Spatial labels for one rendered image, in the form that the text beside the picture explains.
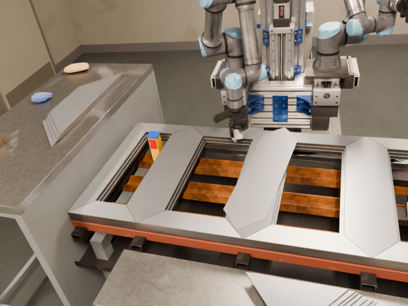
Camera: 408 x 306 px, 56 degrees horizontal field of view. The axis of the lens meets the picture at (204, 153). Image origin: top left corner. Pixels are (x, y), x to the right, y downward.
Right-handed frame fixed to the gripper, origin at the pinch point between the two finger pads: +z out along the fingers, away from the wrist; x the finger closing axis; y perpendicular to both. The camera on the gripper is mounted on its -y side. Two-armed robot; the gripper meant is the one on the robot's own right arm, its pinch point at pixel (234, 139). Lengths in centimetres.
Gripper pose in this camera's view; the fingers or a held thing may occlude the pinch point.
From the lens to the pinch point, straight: 197.6
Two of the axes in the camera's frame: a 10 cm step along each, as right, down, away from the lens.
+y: 9.5, 0.8, -3.0
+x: 2.9, -5.9, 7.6
